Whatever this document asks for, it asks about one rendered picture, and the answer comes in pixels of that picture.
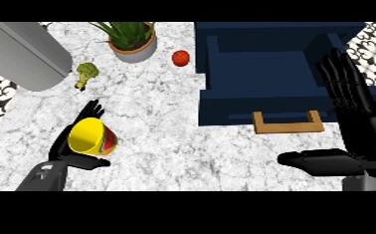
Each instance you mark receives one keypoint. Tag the dark blue open drawer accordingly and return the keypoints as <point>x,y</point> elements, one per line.
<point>279,58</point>

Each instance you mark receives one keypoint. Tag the green broccoli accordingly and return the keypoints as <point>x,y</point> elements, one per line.
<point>86,74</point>

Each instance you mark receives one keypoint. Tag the red tomato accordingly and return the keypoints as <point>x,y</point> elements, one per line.
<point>181,58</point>

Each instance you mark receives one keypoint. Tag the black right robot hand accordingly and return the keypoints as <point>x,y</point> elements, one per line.
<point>353,118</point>

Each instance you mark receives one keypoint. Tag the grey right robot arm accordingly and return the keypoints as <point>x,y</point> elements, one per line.
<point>361,182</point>

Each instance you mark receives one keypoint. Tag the dark blue drawer front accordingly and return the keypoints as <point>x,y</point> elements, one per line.
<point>268,110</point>

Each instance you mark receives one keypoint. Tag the green plant in grey pot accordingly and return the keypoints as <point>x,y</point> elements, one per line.
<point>131,41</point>

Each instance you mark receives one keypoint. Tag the yellow cup with coloured stripes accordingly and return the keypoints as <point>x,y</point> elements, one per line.
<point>92,136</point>

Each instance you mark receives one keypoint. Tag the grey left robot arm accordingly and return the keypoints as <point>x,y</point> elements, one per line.
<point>44,176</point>

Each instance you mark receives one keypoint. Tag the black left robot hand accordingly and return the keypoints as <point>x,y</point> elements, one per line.
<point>61,147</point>

